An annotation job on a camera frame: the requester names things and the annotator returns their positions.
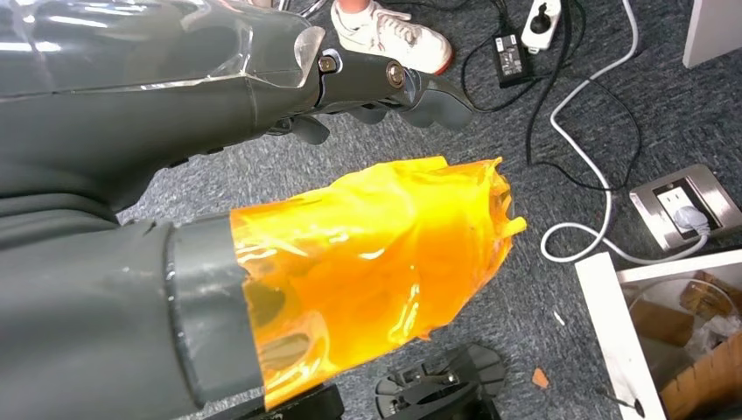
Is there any white plug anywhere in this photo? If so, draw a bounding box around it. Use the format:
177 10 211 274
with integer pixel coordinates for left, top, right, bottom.
672 206 713 236

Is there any clear plastic tub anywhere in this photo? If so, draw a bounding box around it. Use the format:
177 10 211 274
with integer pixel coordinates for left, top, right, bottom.
626 276 742 372

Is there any person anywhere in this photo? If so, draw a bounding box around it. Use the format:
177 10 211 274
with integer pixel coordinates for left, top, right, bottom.
330 0 454 76

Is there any white socket cube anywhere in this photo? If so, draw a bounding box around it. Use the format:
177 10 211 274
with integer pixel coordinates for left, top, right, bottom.
520 0 563 54

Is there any black floor cable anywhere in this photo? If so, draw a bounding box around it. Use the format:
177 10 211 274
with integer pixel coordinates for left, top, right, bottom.
524 0 643 193

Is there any white floor cable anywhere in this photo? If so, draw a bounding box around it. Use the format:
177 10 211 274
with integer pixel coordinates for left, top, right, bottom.
540 0 712 267

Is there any black adapter cable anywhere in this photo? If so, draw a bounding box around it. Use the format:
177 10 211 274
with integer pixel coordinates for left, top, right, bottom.
460 0 588 115

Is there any white storage box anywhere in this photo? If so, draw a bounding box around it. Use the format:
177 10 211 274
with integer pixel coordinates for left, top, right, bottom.
575 248 742 420

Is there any black power adapter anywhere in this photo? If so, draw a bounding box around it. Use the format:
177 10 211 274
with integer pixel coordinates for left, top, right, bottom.
491 32 535 89

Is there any white desk leg panel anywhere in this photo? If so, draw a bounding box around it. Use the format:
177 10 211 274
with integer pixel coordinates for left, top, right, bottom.
682 0 742 69

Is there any small cardboard box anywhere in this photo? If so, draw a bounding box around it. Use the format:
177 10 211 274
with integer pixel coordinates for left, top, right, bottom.
628 298 696 349

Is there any black round object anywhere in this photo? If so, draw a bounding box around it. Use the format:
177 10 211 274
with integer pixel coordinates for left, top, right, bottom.
374 343 507 420

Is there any grey floor socket box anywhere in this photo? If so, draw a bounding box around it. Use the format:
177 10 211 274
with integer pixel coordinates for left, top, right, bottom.
628 164 742 253

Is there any black base block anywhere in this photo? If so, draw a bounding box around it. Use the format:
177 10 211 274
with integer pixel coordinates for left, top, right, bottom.
202 384 347 420

